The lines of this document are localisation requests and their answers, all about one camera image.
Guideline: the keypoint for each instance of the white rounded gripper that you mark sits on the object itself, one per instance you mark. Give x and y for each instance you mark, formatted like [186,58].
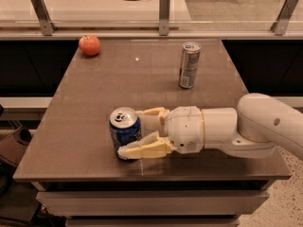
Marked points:
[185,127]

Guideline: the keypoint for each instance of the blue pepsi can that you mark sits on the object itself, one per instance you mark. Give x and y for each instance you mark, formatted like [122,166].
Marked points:
[125,127]

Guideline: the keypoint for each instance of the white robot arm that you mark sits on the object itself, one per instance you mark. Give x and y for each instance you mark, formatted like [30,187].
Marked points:
[253,129]

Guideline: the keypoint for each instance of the tall silver energy drink can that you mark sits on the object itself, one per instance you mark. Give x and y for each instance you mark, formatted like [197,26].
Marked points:
[189,64]

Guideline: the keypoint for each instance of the red apple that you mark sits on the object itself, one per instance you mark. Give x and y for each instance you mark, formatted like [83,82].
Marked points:
[89,45]

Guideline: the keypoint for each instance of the grey cabinet drawer front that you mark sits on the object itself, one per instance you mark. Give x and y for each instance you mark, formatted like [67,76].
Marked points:
[152,203]

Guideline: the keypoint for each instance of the dark object at left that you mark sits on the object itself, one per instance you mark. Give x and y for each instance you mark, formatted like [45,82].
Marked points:
[13,145]

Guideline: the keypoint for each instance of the middle metal railing bracket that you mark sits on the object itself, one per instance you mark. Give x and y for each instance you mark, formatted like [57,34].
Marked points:
[164,7]

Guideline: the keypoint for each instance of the metal railing bracket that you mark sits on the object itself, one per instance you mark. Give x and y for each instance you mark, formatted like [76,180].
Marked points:
[164,7]
[279,26]
[46,25]

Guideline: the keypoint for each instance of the right metal railing bracket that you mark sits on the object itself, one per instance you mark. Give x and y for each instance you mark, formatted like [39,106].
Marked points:
[279,26]

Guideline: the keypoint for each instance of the left metal railing bracket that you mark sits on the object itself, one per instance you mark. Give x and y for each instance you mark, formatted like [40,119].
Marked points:
[46,25]

